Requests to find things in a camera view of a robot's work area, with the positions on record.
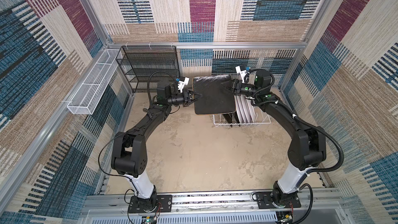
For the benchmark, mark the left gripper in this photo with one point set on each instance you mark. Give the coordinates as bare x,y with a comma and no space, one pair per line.
187,97

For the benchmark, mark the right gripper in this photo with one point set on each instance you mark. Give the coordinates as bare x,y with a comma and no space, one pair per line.
235,87

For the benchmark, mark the black square plate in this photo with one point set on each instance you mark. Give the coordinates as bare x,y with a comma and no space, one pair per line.
213,101
236,118

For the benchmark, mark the floral square plate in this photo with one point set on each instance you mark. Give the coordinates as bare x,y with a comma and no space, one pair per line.
229,118

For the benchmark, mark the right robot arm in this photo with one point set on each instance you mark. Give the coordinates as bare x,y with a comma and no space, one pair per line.
308,142

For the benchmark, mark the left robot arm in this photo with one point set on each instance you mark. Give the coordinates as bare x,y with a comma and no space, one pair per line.
129,154

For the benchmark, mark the white round plate three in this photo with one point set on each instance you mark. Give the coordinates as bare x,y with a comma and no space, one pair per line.
251,111

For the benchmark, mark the white round plate one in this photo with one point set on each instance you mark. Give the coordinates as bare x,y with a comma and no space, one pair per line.
241,110

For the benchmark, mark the white round plate two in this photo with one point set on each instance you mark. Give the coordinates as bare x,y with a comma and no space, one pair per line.
245,107

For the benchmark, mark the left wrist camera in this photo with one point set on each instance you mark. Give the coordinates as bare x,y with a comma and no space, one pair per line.
182,82

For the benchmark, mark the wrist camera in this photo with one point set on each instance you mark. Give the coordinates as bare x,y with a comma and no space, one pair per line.
241,70
182,82

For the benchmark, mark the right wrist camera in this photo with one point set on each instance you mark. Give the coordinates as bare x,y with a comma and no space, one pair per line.
241,70

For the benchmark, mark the white wire dish rack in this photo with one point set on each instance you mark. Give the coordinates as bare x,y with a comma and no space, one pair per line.
261,118

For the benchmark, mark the black wire shelf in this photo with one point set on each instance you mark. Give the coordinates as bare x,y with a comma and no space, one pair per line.
141,64

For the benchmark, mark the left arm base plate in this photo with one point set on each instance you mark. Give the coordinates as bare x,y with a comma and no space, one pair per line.
161,203

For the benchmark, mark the white mesh wall basket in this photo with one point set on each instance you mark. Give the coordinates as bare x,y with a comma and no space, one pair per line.
89,93

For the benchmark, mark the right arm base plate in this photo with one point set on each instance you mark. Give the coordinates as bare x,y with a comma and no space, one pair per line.
271,200

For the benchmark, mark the aluminium mounting rail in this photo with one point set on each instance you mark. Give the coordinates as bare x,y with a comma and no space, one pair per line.
219,207

